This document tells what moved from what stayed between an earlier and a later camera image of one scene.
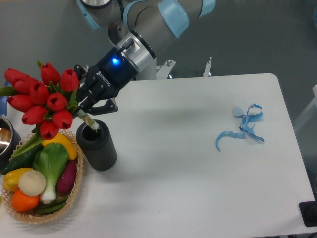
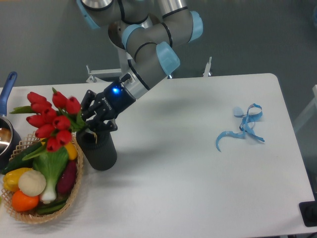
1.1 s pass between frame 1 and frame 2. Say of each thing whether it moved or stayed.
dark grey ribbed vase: stayed
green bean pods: stayed
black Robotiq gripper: moved
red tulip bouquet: moved
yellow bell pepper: stayed
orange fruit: stayed
